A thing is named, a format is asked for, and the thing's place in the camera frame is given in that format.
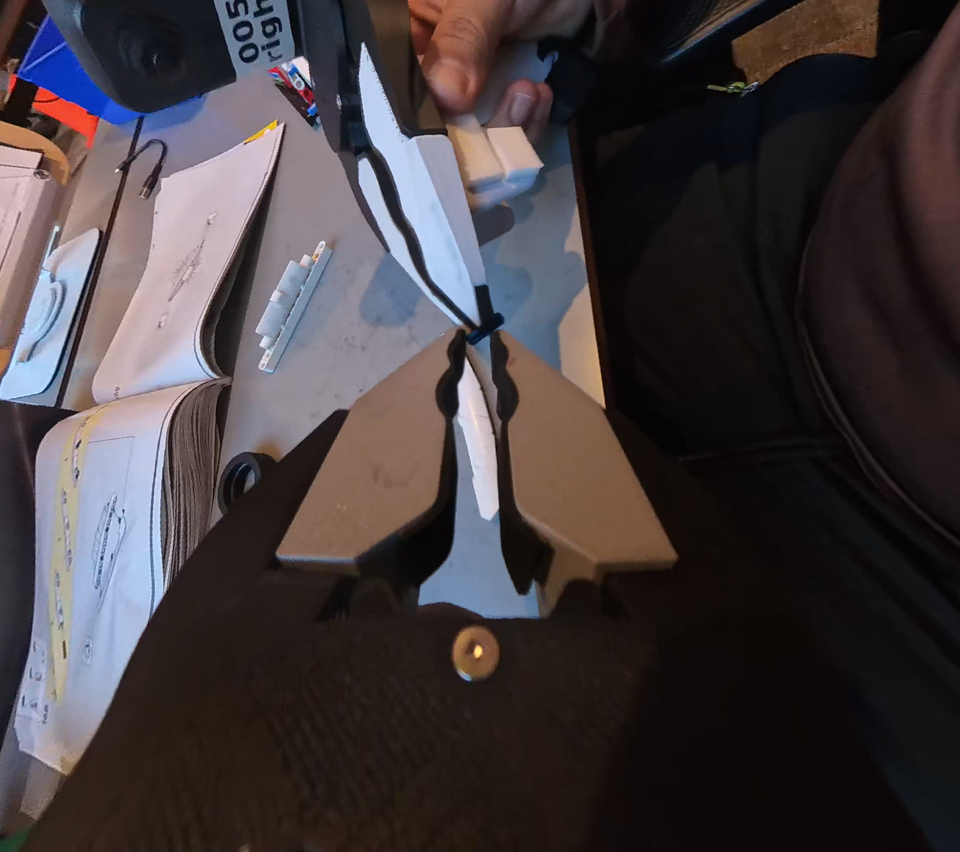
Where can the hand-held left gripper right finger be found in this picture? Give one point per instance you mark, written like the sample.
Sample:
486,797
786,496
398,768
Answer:
592,492

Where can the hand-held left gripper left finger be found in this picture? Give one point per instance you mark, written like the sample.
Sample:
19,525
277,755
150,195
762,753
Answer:
367,484

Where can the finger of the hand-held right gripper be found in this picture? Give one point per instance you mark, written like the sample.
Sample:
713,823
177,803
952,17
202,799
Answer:
435,206
382,214

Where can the long white pointed panel piece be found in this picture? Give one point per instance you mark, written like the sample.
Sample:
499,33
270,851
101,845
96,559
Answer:
480,447

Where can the small blue connector pin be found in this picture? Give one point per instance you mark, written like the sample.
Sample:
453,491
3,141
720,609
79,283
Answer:
486,329

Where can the grey desk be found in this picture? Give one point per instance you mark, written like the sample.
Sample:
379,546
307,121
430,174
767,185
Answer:
337,206

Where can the blue plastic bin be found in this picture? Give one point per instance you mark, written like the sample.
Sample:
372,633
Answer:
52,71

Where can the white beam with cylinders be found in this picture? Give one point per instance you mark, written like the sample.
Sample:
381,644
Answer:
289,312

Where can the black rubber toy tyre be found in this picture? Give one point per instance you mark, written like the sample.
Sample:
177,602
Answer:
229,484

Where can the red white toy car model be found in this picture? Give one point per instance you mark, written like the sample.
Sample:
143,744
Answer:
296,83

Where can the open instruction booklet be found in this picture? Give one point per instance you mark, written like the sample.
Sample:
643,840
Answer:
150,529

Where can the person's black garment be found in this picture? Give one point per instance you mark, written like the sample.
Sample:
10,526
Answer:
712,267

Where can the white flat pad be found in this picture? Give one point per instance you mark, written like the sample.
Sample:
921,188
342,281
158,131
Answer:
60,312

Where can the person's brown-shirted torso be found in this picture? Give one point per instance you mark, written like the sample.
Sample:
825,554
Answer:
900,267

